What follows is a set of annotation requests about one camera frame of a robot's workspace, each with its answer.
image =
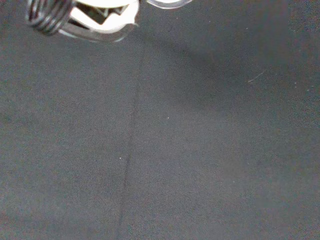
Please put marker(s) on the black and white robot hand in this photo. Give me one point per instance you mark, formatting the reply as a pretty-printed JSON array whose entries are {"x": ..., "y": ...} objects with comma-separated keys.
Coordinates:
[{"x": 117, "y": 17}]

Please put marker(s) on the black bench cloth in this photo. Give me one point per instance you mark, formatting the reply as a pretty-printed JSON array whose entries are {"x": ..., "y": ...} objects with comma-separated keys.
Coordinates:
[{"x": 175, "y": 140}]

